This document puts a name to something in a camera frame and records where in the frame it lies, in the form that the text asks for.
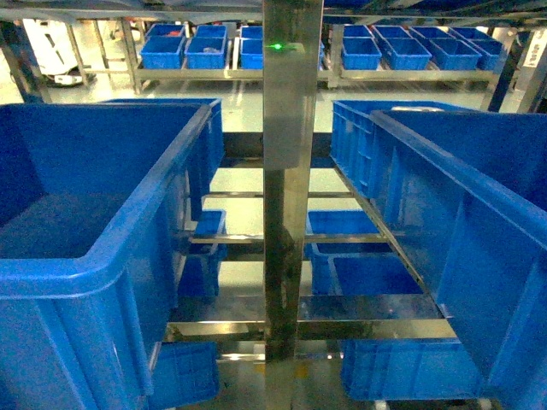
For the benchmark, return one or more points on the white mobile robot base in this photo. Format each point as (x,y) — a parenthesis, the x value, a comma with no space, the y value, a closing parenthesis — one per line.
(54,53)

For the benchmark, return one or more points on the blue bin lower centre right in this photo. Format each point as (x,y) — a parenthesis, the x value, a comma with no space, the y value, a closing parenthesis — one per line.
(353,269)

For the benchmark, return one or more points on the blue bin lower centre left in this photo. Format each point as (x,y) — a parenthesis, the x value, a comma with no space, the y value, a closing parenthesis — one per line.
(200,276)

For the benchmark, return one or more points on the blue bin behind right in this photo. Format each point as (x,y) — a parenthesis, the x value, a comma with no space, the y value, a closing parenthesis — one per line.
(352,145)

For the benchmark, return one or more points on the far blue bin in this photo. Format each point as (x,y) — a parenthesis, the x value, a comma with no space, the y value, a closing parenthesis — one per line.
(206,53)
(360,54)
(453,55)
(251,53)
(405,54)
(163,53)

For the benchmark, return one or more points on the large blue bin upper left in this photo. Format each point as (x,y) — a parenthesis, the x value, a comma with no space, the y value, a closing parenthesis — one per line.
(92,200)

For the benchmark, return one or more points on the large blue bin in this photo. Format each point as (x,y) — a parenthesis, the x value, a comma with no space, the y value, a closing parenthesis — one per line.
(464,194)
(92,200)

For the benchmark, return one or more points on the far steel rack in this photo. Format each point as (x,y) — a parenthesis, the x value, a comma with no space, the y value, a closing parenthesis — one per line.
(292,41)

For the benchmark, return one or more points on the blue bin bottom left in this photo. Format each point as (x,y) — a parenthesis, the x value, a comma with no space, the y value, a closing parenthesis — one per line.
(185,374)

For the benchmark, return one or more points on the large blue bin right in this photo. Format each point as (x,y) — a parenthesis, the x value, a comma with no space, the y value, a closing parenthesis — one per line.
(464,194)

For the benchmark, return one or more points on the blue bin bottom right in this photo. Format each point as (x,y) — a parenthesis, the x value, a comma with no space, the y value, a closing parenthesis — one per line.
(397,370)

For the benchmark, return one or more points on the steel shelf rack frame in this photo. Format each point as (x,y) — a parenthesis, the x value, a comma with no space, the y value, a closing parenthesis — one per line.
(242,318)

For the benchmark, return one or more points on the steel centre post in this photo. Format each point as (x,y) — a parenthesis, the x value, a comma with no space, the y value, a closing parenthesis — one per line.
(288,129)

